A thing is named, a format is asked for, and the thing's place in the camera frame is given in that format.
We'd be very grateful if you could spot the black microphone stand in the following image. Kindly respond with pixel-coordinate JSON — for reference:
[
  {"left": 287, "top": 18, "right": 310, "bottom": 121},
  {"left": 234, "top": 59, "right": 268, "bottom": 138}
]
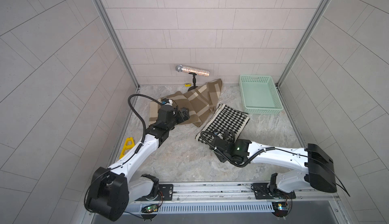
[{"left": 188, "top": 73, "right": 197, "bottom": 91}]

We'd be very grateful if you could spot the aluminium corner post left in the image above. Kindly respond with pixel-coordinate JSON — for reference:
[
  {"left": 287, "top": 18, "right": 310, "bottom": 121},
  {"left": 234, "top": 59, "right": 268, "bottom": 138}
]
[{"left": 92, "top": 0, "right": 140, "bottom": 91}]

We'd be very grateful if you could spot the black white houndstooth scarf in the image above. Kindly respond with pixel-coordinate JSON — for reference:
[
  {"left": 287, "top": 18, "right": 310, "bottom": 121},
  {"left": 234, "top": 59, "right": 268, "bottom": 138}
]
[{"left": 195, "top": 104, "right": 250, "bottom": 144}]

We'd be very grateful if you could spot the yellow plastic tool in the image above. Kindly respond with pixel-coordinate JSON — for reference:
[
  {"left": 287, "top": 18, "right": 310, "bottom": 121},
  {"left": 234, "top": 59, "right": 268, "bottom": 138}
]
[{"left": 119, "top": 137, "right": 135, "bottom": 159}]

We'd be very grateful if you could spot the left green circuit board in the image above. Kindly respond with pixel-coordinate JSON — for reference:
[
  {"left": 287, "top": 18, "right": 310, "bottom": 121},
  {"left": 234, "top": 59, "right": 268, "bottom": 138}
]
[{"left": 141, "top": 204, "right": 159, "bottom": 214}]

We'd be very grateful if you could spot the mint green plastic basket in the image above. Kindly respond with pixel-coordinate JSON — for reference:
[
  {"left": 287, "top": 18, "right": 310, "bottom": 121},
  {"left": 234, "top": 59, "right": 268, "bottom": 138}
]
[{"left": 239, "top": 75, "right": 284, "bottom": 115}]

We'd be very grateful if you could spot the right green circuit board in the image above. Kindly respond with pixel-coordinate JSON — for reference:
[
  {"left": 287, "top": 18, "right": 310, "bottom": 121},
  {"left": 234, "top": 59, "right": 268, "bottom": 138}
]
[{"left": 272, "top": 202, "right": 290, "bottom": 218}]

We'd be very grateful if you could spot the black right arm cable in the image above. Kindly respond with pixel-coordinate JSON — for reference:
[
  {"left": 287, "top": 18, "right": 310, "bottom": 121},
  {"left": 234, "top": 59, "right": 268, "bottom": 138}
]
[{"left": 200, "top": 131, "right": 276, "bottom": 167}]

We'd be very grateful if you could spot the aluminium corner post right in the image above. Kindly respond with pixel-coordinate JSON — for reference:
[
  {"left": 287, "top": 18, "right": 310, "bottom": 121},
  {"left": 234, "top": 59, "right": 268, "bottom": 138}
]
[{"left": 276, "top": 0, "right": 332, "bottom": 90}]

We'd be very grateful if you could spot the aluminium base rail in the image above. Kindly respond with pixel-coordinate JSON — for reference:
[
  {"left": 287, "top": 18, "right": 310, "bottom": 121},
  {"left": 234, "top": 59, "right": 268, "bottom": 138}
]
[{"left": 123, "top": 182, "right": 339, "bottom": 219}]

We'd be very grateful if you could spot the glitter microphone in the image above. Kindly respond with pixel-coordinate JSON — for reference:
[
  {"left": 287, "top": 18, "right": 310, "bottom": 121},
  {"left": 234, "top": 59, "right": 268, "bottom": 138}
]
[{"left": 175, "top": 65, "right": 210, "bottom": 77}]

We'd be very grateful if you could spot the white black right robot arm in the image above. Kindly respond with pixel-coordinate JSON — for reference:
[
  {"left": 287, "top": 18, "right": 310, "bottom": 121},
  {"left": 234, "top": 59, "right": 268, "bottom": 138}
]
[{"left": 204, "top": 136, "right": 337, "bottom": 196}]

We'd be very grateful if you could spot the aluminium corner post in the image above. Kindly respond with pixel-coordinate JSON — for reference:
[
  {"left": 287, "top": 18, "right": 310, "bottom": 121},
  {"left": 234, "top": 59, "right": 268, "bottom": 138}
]
[
  {"left": 92, "top": 0, "right": 140, "bottom": 91},
  {"left": 276, "top": 0, "right": 332, "bottom": 90}
]

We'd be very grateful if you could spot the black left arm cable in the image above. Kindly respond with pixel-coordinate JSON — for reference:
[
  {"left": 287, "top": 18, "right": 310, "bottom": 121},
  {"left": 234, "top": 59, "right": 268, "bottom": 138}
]
[{"left": 127, "top": 94, "right": 163, "bottom": 146}]

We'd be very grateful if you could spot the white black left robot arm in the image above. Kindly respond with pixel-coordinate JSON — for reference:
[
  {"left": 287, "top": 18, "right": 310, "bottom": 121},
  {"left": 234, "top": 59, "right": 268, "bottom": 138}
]
[{"left": 84, "top": 103, "right": 190, "bottom": 221}]

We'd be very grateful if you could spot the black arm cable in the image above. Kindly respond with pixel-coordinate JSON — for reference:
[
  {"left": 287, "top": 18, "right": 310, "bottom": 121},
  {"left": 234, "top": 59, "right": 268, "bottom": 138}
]
[
  {"left": 200, "top": 131, "right": 276, "bottom": 167},
  {"left": 127, "top": 94, "right": 163, "bottom": 146}
]

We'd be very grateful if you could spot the brown beige plaid blanket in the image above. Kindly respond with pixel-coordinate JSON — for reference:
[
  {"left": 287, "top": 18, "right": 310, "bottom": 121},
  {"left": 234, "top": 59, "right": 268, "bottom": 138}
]
[{"left": 166, "top": 79, "right": 223, "bottom": 127}]

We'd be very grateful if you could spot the green circuit board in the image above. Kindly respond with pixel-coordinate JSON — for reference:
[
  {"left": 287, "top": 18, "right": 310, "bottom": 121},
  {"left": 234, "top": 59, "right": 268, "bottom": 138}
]
[
  {"left": 141, "top": 204, "right": 159, "bottom": 214},
  {"left": 272, "top": 202, "right": 290, "bottom": 218}
]

